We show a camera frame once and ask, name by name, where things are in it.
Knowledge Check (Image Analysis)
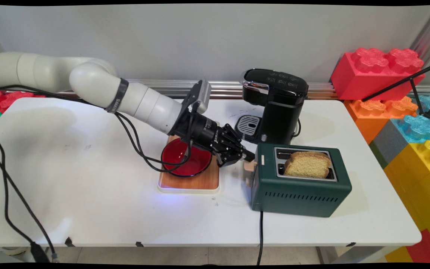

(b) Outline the black cable with silver connector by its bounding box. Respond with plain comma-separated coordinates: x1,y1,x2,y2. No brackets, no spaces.
0,85,194,263

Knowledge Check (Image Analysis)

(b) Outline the red bowl with black rim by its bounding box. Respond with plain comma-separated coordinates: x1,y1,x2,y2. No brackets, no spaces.
161,137,213,177

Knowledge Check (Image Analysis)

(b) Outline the grey velcro strap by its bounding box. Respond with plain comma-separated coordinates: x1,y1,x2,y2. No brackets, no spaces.
105,78,130,114

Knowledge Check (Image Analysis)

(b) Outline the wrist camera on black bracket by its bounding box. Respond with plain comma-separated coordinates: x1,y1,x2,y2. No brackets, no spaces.
181,79,212,115

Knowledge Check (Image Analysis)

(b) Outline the wooden serving tray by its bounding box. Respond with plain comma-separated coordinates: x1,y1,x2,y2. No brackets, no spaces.
158,134,221,194

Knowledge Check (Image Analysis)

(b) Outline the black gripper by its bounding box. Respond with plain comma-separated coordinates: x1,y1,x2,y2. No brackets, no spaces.
168,109,256,167

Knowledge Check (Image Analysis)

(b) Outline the toasted bread slice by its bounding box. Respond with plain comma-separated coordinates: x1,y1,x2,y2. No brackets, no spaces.
284,151,332,179

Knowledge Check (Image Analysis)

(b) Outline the horizontal aluminium rail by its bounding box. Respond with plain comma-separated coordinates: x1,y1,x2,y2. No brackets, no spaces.
0,77,430,100

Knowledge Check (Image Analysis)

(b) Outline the orange toy brick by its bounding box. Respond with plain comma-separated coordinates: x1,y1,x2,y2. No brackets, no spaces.
343,96,419,145

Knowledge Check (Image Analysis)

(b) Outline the yellow toy brick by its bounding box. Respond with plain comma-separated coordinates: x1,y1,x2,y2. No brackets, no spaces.
383,140,430,255

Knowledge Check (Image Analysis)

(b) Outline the grey toy brick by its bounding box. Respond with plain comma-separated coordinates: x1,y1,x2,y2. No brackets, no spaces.
372,120,410,166

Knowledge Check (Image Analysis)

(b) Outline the light blue toy brick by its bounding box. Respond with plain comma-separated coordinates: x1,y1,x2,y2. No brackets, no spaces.
392,95,430,144

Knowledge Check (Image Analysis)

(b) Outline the small red toy brick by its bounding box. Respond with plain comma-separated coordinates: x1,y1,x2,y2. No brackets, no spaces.
0,91,46,115

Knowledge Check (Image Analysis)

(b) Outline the dark green toaster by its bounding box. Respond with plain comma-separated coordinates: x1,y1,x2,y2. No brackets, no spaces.
250,143,352,218

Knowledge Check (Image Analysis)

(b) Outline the black capsule coffee machine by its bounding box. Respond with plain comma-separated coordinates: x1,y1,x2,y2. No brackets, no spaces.
235,68,309,146

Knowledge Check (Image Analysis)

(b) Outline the black toaster power cord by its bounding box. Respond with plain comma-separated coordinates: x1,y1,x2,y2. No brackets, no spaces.
256,211,264,266

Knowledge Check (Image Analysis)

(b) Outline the black tripod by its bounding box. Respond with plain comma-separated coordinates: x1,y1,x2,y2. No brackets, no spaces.
361,60,430,121

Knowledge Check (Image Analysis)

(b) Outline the large red toy brick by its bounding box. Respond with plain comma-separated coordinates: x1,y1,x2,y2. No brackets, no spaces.
330,47,426,101

